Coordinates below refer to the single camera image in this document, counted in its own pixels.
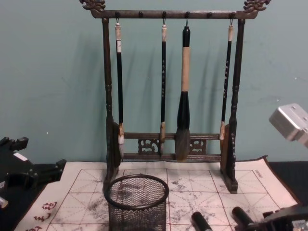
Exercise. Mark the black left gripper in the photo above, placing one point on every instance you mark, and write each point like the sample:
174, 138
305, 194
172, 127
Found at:
12, 166

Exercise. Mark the white gridded calligraphy practice cloth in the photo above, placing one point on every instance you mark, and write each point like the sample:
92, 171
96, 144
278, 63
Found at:
204, 192

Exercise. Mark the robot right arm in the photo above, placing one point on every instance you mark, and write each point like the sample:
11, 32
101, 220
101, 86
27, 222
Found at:
288, 122

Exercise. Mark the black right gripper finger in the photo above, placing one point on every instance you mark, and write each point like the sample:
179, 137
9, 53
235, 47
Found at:
201, 222

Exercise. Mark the dark wooden brush rack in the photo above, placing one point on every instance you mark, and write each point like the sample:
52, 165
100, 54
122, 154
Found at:
107, 96

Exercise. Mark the thin brush with paper label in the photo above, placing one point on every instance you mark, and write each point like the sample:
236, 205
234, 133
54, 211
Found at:
119, 96

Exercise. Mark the thin black calligraphy brush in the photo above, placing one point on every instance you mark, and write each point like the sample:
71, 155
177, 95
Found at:
226, 84
163, 96

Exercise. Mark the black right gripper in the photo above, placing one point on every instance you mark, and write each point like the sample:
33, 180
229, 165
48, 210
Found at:
286, 220

